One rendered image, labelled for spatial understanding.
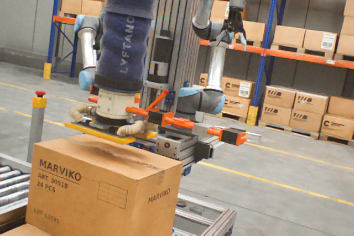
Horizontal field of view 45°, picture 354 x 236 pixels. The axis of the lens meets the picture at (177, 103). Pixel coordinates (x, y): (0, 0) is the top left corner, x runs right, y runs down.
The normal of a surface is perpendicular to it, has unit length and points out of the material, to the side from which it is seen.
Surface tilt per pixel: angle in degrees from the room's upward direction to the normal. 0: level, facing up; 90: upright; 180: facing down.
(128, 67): 75
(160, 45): 90
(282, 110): 90
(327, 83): 90
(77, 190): 90
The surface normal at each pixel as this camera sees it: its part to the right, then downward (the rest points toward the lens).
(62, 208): -0.48, 0.06
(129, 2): 0.16, 0.37
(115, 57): 0.06, -0.14
